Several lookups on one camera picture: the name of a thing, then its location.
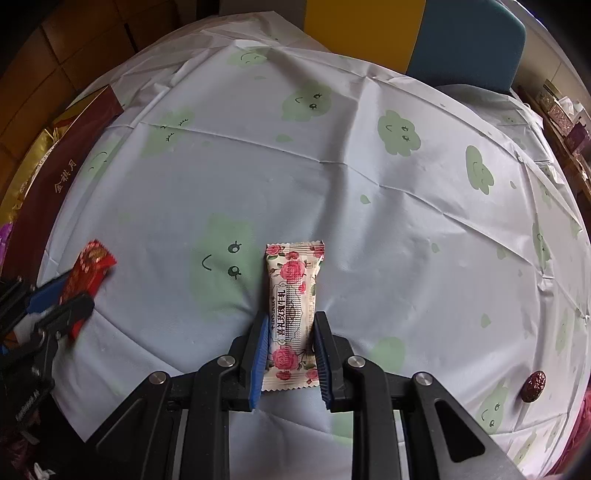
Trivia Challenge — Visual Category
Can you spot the red date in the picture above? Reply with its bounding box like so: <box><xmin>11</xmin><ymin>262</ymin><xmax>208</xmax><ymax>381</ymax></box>
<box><xmin>522</xmin><ymin>370</ymin><xmax>547</xmax><ymax>402</ymax></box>

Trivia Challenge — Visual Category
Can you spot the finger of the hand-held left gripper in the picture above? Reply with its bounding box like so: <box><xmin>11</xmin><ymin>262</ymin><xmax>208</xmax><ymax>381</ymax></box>
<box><xmin>0</xmin><ymin>276</ymin><xmax>71</xmax><ymax>326</ymax></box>
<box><xmin>25</xmin><ymin>294</ymin><xmax>96</xmax><ymax>344</ymax></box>

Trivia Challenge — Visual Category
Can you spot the small red candy packet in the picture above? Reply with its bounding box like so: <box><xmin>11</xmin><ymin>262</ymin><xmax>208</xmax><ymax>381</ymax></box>
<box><xmin>58</xmin><ymin>239</ymin><xmax>117</xmax><ymax>345</ymax></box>

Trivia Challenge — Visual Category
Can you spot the wooden side table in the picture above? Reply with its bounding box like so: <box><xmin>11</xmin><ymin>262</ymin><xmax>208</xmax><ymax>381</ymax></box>
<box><xmin>517</xmin><ymin>83</ymin><xmax>591</xmax><ymax>205</ymax></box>

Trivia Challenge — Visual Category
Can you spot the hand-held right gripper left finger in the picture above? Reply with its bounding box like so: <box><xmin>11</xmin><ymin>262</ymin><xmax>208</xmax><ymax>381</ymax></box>
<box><xmin>95</xmin><ymin>313</ymin><xmax>270</xmax><ymax>480</ymax></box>

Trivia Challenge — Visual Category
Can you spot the purple box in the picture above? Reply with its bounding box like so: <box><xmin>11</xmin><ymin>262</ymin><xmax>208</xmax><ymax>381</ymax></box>
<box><xmin>569</xmin><ymin>124</ymin><xmax>591</xmax><ymax>151</ymax></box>

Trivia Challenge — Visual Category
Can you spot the white rose-print candy packet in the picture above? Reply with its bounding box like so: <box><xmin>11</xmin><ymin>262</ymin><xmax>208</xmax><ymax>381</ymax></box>
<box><xmin>264</xmin><ymin>240</ymin><xmax>326</xmax><ymax>393</ymax></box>

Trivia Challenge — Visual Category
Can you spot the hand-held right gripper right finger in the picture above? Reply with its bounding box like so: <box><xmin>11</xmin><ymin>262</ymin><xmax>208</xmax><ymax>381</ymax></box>
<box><xmin>313</xmin><ymin>313</ymin><xmax>518</xmax><ymax>480</ymax></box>

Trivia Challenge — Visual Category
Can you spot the grey yellow blue headboard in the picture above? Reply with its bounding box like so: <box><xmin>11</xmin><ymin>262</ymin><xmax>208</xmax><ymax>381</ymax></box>
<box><xmin>219</xmin><ymin>0</ymin><xmax>527</xmax><ymax>96</ymax></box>

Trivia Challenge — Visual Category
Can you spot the red gift box gold interior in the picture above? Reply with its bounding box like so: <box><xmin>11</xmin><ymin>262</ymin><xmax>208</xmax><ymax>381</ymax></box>
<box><xmin>0</xmin><ymin>84</ymin><xmax>124</xmax><ymax>278</ymax></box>

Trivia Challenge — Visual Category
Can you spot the patterned tissue box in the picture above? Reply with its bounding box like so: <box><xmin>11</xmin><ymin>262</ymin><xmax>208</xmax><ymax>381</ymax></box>
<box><xmin>536</xmin><ymin>80</ymin><xmax>578</xmax><ymax>136</ymax></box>

